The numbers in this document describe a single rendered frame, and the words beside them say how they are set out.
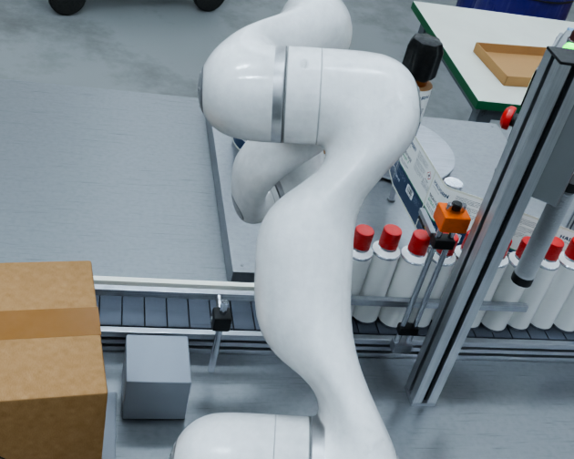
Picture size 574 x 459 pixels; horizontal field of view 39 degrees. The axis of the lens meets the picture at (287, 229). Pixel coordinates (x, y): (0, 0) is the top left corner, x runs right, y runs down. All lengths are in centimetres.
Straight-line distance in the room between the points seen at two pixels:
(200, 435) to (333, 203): 26
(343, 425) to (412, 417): 66
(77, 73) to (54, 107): 191
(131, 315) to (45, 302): 35
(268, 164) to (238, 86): 36
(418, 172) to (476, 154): 45
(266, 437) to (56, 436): 33
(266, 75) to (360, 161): 13
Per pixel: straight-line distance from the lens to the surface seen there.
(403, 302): 147
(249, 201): 121
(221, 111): 83
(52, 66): 401
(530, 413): 157
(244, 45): 85
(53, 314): 109
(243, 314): 147
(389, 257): 142
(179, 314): 145
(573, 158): 119
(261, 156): 117
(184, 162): 191
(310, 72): 82
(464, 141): 219
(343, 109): 81
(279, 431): 83
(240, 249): 161
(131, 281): 145
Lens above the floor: 189
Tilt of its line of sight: 37 degrees down
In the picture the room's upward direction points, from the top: 14 degrees clockwise
